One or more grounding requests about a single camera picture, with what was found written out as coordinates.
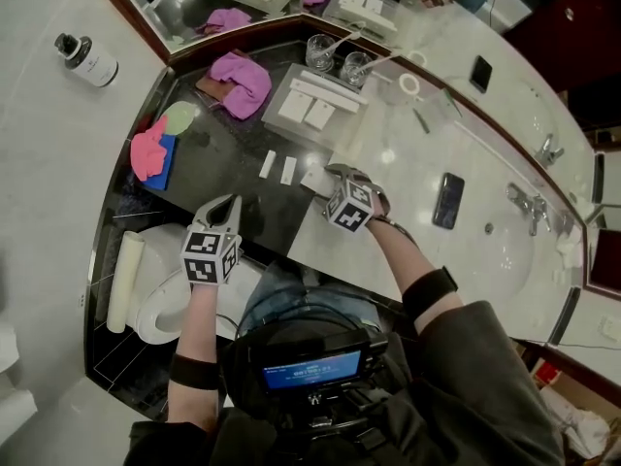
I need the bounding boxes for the person's blue jeans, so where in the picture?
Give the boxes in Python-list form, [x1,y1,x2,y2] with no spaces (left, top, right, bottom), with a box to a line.
[240,259,384,334]

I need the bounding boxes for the cream paper roll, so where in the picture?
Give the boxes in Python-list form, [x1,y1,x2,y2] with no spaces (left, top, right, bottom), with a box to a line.
[106,230,146,334]

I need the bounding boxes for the printed card with green edge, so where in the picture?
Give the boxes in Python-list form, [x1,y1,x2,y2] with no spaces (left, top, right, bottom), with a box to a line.
[426,87,465,118]

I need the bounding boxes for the white toothbrush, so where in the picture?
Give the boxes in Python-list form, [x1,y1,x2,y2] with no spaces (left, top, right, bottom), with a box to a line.
[322,30,363,60]
[358,54,404,75]

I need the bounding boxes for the white wall socket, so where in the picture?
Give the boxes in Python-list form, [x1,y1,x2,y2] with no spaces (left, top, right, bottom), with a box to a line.
[597,314,621,342]

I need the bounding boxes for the brown cloth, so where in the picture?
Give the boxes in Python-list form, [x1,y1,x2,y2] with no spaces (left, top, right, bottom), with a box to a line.
[195,73,234,104]

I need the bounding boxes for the chrome faucet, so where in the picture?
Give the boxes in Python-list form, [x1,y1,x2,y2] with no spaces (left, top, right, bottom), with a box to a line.
[505,182,552,237]

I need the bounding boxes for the white crumpled tissue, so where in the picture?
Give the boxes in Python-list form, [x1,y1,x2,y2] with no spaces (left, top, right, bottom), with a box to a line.
[555,225,583,269]

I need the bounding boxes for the person's right forearm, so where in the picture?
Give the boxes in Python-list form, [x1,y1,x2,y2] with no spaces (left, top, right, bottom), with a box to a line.
[366,214,465,334]

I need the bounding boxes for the black smartphone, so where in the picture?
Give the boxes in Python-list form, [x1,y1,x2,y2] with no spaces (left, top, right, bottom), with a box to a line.
[431,172,466,231]

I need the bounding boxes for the purple towel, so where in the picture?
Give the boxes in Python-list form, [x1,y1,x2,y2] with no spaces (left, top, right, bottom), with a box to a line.
[209,50,273,120]

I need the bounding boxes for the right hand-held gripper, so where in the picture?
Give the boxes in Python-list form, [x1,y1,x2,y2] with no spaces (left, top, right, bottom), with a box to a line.
[324,162,392,235]

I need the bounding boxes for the black forearm band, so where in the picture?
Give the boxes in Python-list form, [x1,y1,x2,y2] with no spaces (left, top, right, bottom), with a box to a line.
[401,265,460,319]
[169,353,219,390]

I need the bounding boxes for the white plastic bag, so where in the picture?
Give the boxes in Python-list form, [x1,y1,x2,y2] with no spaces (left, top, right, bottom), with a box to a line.
[539,384,611,460]

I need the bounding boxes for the large wall mirror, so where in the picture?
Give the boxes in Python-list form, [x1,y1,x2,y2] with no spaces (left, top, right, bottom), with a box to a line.
[300,0,621,225]

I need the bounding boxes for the white bottle with black cap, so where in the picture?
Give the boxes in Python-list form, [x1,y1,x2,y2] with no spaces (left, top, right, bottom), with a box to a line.
[53,32,120,88]

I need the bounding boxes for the clear acrylic tray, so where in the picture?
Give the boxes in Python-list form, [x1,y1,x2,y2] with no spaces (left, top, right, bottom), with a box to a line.
[261,62,370,157]

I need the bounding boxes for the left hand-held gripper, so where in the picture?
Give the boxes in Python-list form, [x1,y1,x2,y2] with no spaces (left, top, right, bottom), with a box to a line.
[180,194,244,288]

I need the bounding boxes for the clear drinking glass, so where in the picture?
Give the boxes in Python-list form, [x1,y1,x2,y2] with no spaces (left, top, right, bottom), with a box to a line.
[305,34,339,73]
[339,50,374,88]

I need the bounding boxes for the pink cloth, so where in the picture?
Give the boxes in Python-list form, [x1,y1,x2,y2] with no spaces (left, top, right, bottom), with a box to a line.
[129,114,171,183]

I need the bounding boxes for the blue cloth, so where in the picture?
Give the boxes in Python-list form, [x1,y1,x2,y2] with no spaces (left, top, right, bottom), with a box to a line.
[143,133,179,192]

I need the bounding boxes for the person's left forearm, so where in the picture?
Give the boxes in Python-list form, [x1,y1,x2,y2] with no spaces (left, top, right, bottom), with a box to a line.
[167,282,219,424]

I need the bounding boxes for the white sink basin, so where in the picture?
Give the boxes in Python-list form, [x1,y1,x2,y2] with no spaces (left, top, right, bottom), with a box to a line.
[468,211,535,305]

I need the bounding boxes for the black chest-mounted monitor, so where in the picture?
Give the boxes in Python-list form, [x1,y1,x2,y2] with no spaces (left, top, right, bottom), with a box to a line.
[259,330,389,395]

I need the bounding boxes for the person's dark jacket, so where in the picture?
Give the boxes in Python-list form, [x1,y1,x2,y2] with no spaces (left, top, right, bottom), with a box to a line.
[123,301,567,466]

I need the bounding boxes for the white toilet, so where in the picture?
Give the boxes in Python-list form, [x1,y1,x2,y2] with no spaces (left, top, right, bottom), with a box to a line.
[130,223,266,347]

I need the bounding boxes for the white tape roll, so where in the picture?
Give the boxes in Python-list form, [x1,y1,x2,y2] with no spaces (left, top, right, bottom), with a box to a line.
[382,72,423,111]

